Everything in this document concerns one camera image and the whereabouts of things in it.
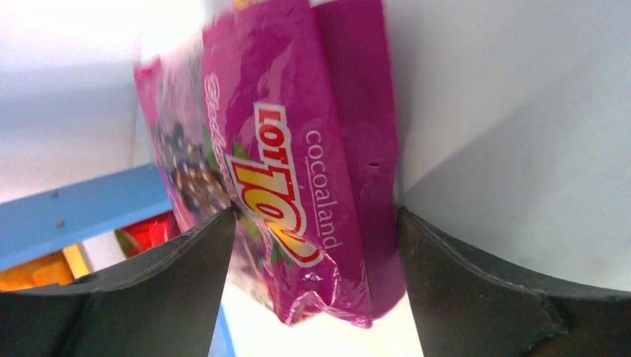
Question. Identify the orange candy bag in shelf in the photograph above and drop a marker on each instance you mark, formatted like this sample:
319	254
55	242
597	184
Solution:
60	267

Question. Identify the blue wooden shelf unit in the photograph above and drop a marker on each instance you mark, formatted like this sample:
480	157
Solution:
45	222

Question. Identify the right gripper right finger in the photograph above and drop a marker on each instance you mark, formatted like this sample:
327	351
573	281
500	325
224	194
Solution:
468	302

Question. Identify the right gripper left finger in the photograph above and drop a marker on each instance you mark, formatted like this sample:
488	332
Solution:
163	302

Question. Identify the red candy bag in shelf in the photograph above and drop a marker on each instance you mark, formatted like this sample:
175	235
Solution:
144	235

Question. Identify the purple candy bag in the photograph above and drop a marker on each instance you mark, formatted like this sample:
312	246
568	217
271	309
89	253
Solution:
284	111

